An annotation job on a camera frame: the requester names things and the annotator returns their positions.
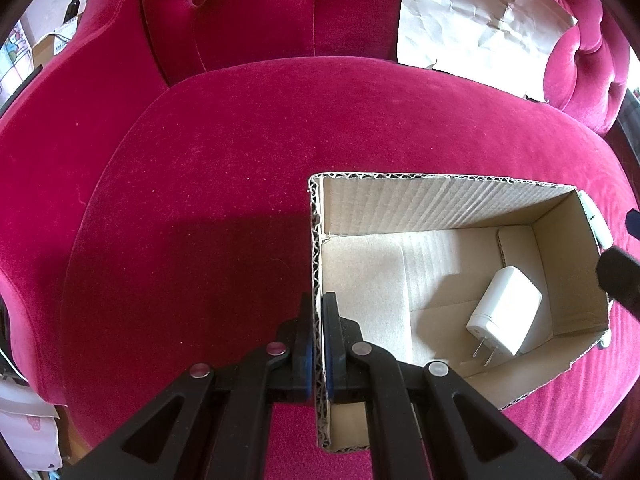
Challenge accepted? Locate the brown cardboard carton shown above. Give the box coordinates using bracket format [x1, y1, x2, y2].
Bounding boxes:
[32, 16, 77, 69]

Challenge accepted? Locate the creased brown paper sheet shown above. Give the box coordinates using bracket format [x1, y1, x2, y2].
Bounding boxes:
[395, 0, 579, 104]

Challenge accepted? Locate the cardboard box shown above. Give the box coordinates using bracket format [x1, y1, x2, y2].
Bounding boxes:
[306, 172, 614, 451]

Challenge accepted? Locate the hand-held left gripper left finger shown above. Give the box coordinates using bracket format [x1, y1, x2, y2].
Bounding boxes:
[65, 293, 315, 480]

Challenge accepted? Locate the red velvet sofa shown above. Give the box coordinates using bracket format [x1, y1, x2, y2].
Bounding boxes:
[0, 0, 640, 480]

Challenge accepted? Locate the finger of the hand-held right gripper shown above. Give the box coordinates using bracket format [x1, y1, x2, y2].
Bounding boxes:
[597, 244, 640, 319]

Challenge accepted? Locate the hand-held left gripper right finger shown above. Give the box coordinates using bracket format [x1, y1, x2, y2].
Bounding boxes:
[322, 293, 577, 480]

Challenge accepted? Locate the white plastic bag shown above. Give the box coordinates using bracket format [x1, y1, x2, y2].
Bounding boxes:
[0, 379, 64, 472]

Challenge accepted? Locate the cartoon print hanging cloth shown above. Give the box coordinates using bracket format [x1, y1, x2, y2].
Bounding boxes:
[0, 19, 37, 103]

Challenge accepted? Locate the white plug charger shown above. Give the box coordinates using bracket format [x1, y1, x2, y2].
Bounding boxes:
[466, 266, 544, 369]

